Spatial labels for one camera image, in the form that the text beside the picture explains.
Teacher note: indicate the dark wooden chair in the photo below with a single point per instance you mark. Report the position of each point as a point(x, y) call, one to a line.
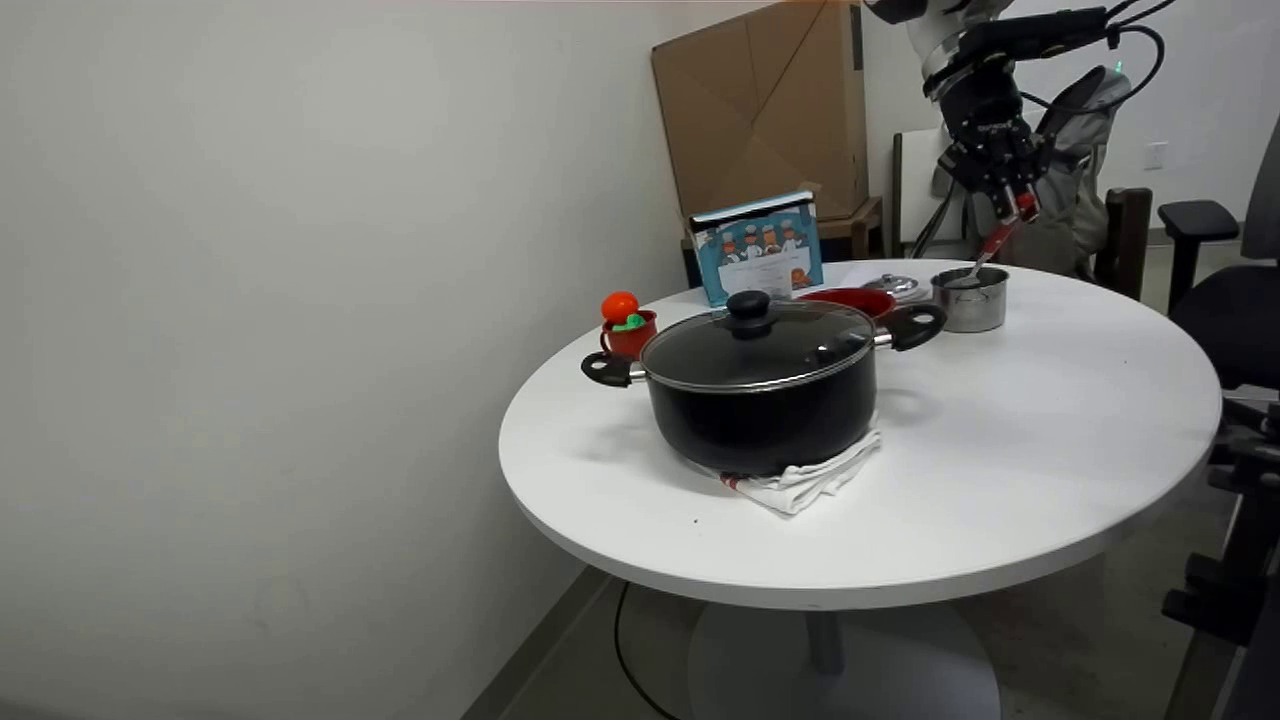
point(1125, 242)

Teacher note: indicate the black-knobbed glass pot lid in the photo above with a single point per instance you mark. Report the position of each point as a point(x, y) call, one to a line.
point(754, 350)

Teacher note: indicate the red plastic bowl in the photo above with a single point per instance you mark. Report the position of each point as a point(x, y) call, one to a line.
point(840, 298)

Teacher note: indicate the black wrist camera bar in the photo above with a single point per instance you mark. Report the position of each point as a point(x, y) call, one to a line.
point(1040, 31)

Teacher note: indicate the grey backpack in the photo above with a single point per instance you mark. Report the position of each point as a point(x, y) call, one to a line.
point(1074, 201)

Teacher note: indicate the blue box with chef print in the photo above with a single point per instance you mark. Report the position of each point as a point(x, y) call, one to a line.
point(757, 255)

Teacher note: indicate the small steel pot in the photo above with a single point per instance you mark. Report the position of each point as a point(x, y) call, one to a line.
point(968, 304)

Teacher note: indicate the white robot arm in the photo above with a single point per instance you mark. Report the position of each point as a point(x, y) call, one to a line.
point(932, 16)

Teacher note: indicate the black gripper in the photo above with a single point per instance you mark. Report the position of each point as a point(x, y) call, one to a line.
point(992, 123)

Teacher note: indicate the large brown cardboard sheet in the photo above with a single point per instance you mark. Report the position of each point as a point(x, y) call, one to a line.
point(760, 106)

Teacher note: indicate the white cloth under pot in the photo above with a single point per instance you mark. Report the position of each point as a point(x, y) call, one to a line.
point(803, 490)

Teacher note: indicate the large black cooking pot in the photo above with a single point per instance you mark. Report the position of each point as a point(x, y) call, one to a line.
point(760, 421)

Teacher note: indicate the green toy in cup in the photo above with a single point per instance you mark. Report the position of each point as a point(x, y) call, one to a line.
point(631, 321)

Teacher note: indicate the red plastic spoon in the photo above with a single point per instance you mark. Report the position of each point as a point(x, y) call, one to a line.
point(1003, 236)

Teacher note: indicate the white table pedestal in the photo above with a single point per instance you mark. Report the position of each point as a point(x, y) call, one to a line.
point(840, 667)

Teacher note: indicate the small red cup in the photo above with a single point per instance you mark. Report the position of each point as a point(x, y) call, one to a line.
point(626, 343)

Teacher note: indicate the small steel pot lid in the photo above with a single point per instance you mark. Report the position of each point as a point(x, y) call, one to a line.
point(902, 287)

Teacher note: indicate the orange toy ball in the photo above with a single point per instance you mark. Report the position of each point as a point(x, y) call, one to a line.
point(617, 304)

